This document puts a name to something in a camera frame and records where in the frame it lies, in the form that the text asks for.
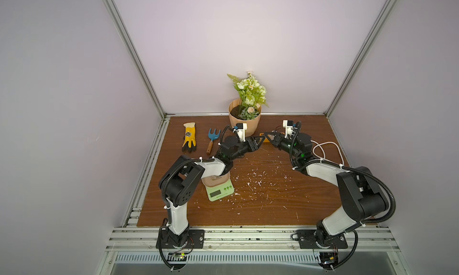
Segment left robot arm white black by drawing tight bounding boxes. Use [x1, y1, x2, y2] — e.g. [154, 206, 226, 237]
[156, 126, 265, 249]

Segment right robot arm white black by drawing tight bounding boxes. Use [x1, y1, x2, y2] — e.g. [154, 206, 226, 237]
[265, 121, 396, 249]

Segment green electronic scale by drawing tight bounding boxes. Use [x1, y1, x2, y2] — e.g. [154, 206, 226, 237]
[206, 179, 235, 202]

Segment orange power strip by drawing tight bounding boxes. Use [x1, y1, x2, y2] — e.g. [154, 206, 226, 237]
[259, 133, 269, 143]

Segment beige flower pot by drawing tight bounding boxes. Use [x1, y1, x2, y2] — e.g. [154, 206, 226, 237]
[228, 98, 261, 136]

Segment blue garden hand rake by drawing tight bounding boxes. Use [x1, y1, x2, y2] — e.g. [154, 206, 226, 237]
[206, 129, 221, 155]

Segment green white artificial flowers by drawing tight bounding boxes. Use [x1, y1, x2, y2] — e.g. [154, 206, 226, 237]
[227, 71, 267, 120]

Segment beige tray with panda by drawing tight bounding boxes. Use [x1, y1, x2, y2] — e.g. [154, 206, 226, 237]
[202, 172, 231, 188]

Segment yellow black gardening glove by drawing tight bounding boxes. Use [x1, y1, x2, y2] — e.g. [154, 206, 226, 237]
[182, 122, 197, 153]

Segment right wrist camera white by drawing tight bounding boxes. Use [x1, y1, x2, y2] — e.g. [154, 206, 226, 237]
[282, 120, 301, 139]

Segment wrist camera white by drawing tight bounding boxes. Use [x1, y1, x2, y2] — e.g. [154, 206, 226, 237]
[282, 120, 301, 139]
[234, 123, 247, 142]

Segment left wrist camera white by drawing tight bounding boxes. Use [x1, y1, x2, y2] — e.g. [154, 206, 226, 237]
[234, 123, 247, 142]

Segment white power strip cord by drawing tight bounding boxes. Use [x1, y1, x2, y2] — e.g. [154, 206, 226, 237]
[310, 140, 345, 167]

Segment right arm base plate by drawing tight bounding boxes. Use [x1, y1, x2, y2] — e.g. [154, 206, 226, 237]
[290, 230, 348, 250]

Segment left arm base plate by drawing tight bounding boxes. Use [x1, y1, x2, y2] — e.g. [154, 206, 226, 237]
[156, 228, 205, 249]

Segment aluminium front rail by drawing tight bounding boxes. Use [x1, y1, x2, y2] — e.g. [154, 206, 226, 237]
[105, 225, 400, 252]

